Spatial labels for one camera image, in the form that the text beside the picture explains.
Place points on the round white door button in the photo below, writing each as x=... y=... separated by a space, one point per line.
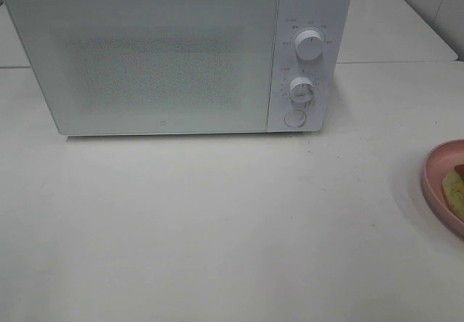
x=295 y=118

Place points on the white microwave door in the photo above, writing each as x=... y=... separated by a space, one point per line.
x=109 y=67

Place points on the pink round plate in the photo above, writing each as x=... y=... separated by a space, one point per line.
x=439 y=161

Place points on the toast sandwich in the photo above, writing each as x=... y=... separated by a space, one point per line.
x=453 y=190

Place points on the lower white timer knob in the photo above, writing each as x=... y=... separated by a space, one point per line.
x=301 y=90

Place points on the white microwave oven body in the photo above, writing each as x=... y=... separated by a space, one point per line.
x=308 y=6

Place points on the upper white power knob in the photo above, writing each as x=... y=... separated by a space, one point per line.
x=309 y=44

